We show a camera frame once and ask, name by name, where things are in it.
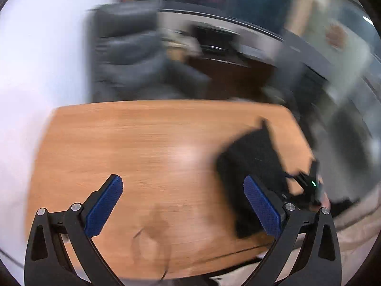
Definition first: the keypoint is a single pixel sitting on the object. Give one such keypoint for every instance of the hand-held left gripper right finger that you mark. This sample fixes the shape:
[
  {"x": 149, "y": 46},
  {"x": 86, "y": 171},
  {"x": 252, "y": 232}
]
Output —
[{"x": 262, "y": 205}]

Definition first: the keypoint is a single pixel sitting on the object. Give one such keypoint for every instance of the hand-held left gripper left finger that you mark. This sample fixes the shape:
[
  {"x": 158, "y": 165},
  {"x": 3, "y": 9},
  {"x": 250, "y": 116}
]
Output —
[{"x": 104, "y": 205}]

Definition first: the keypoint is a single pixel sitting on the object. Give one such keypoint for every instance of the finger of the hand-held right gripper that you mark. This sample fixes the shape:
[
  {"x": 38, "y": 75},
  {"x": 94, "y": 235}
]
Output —
[{"x": 293, "y": 176}]

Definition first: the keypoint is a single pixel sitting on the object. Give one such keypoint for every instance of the black fleece jacket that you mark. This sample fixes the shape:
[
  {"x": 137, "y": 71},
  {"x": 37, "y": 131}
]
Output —
[{"x": 253, "y": 166}]

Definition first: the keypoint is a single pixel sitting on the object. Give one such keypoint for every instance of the beige clothes pile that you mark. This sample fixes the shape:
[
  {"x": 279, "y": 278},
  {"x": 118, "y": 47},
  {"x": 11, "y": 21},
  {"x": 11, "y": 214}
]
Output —
[{"x": 178, "y": 40}]

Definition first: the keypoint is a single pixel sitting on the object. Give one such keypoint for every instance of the person's beige clothing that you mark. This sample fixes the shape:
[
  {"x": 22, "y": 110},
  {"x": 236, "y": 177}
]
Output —
[{"x": 357, "y": 235}]

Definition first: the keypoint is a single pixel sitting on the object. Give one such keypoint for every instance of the black office chair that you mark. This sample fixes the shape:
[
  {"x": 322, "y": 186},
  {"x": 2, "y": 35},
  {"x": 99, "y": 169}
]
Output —
[{"x": 309, "y": 107}]

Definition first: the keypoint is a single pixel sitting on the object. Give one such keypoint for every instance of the grey metal cabinet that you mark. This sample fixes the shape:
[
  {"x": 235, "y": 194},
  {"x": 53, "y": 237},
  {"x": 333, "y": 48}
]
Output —
[{"x": 300, "y": 59}]

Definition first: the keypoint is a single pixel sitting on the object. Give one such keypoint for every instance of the dark wooden cabinet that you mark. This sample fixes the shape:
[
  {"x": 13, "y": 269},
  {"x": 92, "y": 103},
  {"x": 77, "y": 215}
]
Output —
[{"x": 229, "y": 74}]

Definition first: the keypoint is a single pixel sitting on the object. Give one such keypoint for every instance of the grey leather armchair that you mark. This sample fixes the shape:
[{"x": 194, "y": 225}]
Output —
[{"x": 134, "y": 59}]

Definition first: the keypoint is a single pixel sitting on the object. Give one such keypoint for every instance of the black microwave oven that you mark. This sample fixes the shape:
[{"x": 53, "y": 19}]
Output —
[{"x": 214, "y": 40}]

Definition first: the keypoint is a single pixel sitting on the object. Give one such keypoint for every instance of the orange round wall decoration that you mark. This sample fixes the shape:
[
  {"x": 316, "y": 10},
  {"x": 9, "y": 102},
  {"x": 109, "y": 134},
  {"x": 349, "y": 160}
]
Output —
[{"x": 337, "y": 35}]

